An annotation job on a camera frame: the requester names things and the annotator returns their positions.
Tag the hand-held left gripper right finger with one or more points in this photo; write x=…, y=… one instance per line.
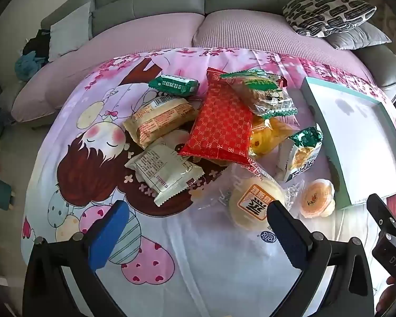
x=285, y=234

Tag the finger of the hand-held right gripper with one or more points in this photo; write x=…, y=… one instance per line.
x=379, y=209

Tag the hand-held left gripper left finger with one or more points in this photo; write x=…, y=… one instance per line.
x=109, y=234

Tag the orange jelly cup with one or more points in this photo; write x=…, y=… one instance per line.
x=316, y=198

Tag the clear bun packet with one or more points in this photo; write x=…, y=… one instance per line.
x=247, y=198

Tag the white and green snack packet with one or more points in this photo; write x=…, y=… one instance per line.
x=300, y=157

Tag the cream white snack packet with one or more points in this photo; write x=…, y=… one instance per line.
x=161, y=168

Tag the white box with teal rim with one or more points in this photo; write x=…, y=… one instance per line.
x=356, y=122

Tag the yellow snack packet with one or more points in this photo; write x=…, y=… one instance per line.
x=267, y=135

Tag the beige cake packet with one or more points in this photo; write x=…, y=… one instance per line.
x=158, y=119

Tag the red patterned snack packet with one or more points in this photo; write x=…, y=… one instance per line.
x=221, y=122

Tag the clear green cookie packet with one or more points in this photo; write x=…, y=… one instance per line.
x=264, y=94

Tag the small green snack packet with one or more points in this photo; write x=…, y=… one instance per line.
x=173, y=85

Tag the person's right hand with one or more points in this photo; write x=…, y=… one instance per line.
x=387, y=294

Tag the printed pink blanket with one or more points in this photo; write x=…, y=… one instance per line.
x=201, y=264

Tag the grey pillow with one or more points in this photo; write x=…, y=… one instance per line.
x=359, y=38

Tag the teal cloth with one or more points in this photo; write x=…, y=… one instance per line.
x=28, y=66

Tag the beige patterned curtain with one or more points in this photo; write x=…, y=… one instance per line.
x=392, y=16

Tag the pink sofa cover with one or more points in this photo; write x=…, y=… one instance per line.
x=135, y=33

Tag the dark clothes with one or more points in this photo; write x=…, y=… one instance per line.
x=36, y=44

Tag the black and white patterned pillow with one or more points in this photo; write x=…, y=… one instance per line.
x=326, y=13

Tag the light grey cushion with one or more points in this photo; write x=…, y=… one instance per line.
x=69, y=33

